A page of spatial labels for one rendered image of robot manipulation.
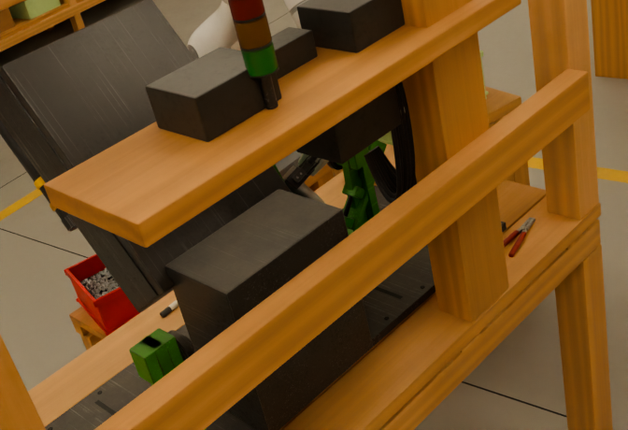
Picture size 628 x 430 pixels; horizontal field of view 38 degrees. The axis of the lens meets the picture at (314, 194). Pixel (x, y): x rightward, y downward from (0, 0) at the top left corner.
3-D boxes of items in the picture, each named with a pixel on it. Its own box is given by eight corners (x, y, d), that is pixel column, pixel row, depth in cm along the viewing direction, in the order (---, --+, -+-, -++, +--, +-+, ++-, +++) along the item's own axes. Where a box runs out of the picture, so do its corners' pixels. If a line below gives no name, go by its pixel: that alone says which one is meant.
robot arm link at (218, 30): (247, 64, 262) (197, 85, 255) (226, 30, 263) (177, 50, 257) (291, -29, 216) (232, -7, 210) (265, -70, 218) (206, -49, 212)
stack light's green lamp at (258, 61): (240, 76, 141) (234, 50, 138) (264, 64, 143) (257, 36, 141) (262, 80, 137) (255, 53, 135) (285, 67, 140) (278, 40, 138)
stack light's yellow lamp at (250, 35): (234, 50, 138) (226, 21, 136) (257, 36, 141) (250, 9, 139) (255, 53, 135) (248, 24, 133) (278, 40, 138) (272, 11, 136)
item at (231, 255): (210, 401, 184) (162, 265, 167) (312, 318, 200) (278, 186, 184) (271, 437, 171) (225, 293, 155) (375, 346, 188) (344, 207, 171)
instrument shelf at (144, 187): (50, 207, 138) (41, 183, 136) (418, -7, 188) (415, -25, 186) (146, 249, 121) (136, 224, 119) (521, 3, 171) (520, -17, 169)
